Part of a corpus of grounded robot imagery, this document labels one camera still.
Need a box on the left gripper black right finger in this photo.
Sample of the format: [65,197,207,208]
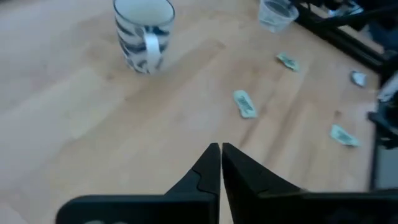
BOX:
[221,142,398,224]

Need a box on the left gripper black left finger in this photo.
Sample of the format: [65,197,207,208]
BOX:
[55,142,221,224]

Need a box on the green sweetener packet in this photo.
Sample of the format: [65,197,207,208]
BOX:
[275,51,301,72]
[232,90,258,119]
[329,124,361,147]

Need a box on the square white-green sweetener packet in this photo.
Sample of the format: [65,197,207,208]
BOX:
[350,70,368,88]

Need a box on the white blue-patterned mug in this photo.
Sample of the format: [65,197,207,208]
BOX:
[112,0,176,75]

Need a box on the small clear plastic cup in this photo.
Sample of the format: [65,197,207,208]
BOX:
[257,0,300,34]

